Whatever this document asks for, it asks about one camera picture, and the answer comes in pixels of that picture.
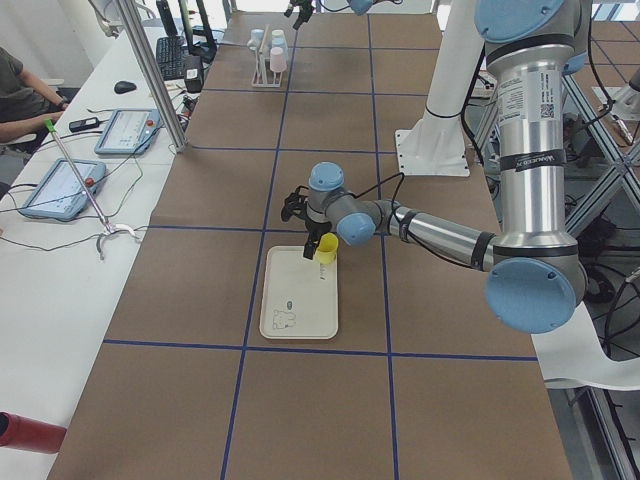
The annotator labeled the light blue plastic cup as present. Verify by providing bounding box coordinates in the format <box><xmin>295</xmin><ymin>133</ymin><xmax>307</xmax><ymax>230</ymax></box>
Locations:
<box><xmin>271</xmin><ymin>37</ymin><xmax>288</xmax><ymax>51</ymax></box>

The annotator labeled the grey plastic cup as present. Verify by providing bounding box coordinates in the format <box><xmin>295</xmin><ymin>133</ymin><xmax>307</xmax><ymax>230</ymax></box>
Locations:
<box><xmin>271</xmin><ymin>29</ymin><xmax>286</xmax><ymax>45</ymax></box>

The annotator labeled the cream plastic tray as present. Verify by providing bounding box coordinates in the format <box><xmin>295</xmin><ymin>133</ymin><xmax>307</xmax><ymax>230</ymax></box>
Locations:
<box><xmin>259</xmin><ymin>246</ymin><xmax>339</xmax><ymax>340</ymax></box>

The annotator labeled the black keyboard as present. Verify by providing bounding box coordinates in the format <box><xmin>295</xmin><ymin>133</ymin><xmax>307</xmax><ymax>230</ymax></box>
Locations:
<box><xmin>155</xmin><ymin>36</ymin><xmax>186</xmax><ymax>80</ymax></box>

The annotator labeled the red bottle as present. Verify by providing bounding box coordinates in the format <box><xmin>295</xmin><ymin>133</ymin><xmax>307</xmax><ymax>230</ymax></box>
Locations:
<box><xmin>1</xmin><ymin>412</ymin><xmax>67</xmax><ymax>454</ymax></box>

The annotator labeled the aluminium frame post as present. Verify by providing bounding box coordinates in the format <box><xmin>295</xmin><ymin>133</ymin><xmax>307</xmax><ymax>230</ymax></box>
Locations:
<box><xmin>115</xmin><ymin>0</ymin><xmax>187</xmax><ymax>152</ymax></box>

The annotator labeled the white chair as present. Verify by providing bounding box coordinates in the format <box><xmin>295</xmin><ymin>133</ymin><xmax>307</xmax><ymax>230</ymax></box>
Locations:
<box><xmin>531</xmin><ymin>303</ymin><xmax>640</xmax><ymax>391</ymax></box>

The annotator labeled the white wire cup rack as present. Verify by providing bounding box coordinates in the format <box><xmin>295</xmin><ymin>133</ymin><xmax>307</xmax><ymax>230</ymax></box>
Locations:
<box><xmin>251</xmin><ymin>24</ymin><xmax>289</xmax><ymax>88</ymax></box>

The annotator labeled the teach pendant tablet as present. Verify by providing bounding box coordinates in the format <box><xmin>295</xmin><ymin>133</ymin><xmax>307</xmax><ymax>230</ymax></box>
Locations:
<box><xmin>94</xmin><ymin>109</ymin><xmax>162</xmax><ymax>156</ymax></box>
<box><xmin>18</xmin><ymin>158</ymin><xmax>106</xmax><ymax>221</ymax></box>

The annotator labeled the black computer mouse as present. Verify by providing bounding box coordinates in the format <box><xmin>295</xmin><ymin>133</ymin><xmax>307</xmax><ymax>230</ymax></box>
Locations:
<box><xmin>113</xmin><ymin>80</ymin><xmax>137</xmax><ymax>94</ymax></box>

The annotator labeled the lower teach pendant tablet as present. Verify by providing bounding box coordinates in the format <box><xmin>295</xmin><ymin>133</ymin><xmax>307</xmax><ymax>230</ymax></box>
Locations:
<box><xmin>18</xmin><ymin>158</ymin><xmax>106</xmax><ymax>221</ymax></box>

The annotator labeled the yellow plastic cup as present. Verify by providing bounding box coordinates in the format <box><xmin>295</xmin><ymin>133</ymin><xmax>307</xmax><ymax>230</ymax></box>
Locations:
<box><xmin>314</xmin><ymin>233</ymin><xmax>339</xmax><ymax>265</ymax></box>

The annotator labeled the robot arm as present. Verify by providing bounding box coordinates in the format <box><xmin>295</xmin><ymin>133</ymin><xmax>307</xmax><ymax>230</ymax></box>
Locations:
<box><xmin>283</xmin><ymin>0</ymin><xmax>383</xmax><ymax>30</ymax></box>
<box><xmin>281</xmin><ymin>1</ymin><xmax>591</xmax><ymax>334</ymax></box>

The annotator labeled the reacher grabber stick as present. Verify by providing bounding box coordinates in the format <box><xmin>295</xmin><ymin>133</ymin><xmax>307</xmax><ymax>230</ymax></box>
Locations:
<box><xmin>44</xmin><ymin>119</ymin><xmax>142</xmax><ymax>261</ymax></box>

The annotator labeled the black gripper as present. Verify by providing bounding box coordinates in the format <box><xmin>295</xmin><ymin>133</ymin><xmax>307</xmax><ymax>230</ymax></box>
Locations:
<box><xmin>280</xmin><ymin>185</ymin><xmax>330</xmax><ymax>260</ymax></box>
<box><xmin>284</xmin><ymin>0</ymin><xmax>315</xmax><ymax>30</ymax></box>

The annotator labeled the upper teach pendant tablet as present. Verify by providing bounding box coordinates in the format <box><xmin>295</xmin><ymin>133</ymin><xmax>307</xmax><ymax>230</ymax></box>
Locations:
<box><xmin>94</xmin><ymin>109</ymin><xmax>162</xmax><ymax>156</ymax></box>

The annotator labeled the black phone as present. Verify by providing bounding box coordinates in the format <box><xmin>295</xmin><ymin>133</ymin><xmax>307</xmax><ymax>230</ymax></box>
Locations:
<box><xmin>68</xmin><ymin>117</ymin><xmax>101</xmax><ymax>133</ymax></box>

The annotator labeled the pink plastic cup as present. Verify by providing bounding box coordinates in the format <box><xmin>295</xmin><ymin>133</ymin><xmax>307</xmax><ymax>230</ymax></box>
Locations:
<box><xmin>269</xmin><ymin>46</ymin><xmax>287</xmax><ymax>74</ymax></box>

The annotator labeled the seated person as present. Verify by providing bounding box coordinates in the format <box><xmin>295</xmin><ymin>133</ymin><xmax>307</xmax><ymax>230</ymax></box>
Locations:
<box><xmin>1</xmin><ymin>48</ymin><xmax>69</xmax><ymax>154</ymax></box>

